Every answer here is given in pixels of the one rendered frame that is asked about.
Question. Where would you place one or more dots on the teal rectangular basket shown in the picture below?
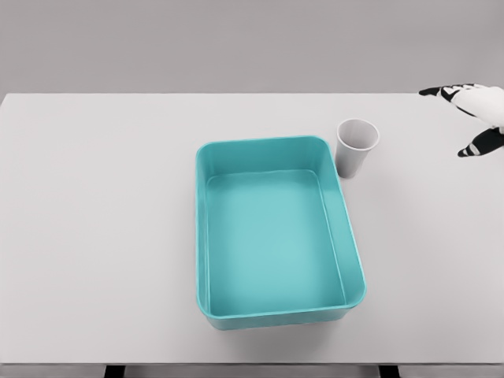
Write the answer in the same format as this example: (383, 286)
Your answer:
(271, 232)

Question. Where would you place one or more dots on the white paper cup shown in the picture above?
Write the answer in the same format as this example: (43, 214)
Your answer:
(351, 156)

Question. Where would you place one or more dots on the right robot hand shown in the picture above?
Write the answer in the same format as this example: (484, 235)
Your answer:
(485, 102)

